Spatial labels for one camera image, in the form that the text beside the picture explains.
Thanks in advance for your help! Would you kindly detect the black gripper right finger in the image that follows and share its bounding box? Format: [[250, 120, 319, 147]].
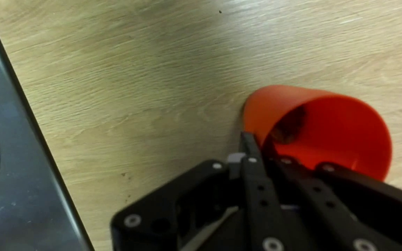
[[274, 157, 402, 251]]

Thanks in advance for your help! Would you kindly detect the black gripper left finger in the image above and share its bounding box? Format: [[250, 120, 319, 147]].
[[109, 132, 305, 251]]

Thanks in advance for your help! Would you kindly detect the red plastic cup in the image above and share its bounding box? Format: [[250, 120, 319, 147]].
[[242, 84, 394, 183]]

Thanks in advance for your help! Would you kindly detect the stainless steel sink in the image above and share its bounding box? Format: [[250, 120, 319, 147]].
[[0, 9, 95, 251]]

